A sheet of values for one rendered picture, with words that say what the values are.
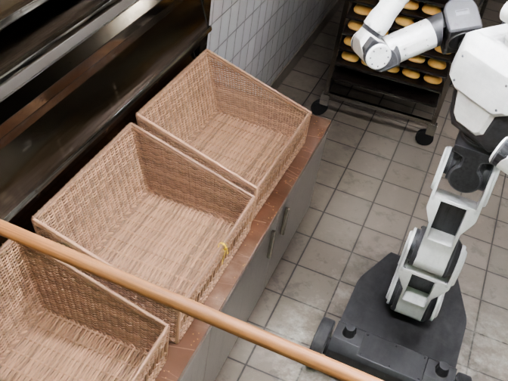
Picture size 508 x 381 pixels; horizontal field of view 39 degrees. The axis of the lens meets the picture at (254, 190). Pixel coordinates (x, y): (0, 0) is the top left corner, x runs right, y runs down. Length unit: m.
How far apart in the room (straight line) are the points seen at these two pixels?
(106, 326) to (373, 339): 1.09
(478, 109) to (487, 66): 0.14
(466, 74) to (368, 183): 1.71
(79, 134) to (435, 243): 1.18
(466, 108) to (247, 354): 1.29
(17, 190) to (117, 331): 0.47
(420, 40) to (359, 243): 1.43
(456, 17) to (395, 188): 1.71
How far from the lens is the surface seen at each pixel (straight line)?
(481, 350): 3.13
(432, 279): 2.52
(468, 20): 2.17
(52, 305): 2.12
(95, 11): 1.77
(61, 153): 2.08
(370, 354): 2.68
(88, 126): 2.18
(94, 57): 2.13
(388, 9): 2.08
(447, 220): 2.39
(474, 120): 2.11
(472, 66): 2.07
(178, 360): 2.05
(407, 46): 2.14
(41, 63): 1.61
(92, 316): 2.06
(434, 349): 2.81
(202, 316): 1.35
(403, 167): 3.90
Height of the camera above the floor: 2.23
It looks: 40 degrees down
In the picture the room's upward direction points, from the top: 10 degrees clockwise
